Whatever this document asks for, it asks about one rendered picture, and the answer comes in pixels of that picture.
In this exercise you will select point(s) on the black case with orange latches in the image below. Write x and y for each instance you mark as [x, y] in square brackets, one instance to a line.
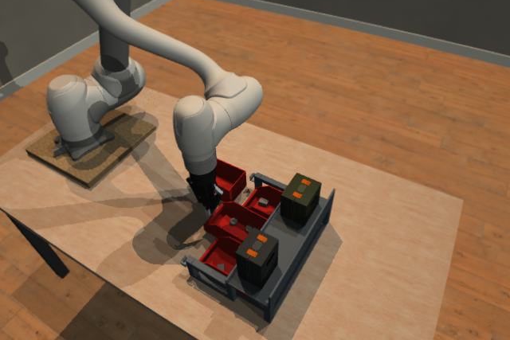
[257, 257]

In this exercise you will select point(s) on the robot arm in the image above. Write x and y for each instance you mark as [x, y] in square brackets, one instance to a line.
[77, 106]

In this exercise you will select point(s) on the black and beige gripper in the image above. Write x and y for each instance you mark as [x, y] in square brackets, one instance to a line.
[198, 185]

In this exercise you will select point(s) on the olive green tool case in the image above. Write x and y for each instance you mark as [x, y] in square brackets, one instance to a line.
[300, 198]

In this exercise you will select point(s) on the grey metal shelf rack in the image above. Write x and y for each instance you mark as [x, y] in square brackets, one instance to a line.
[294, 247]

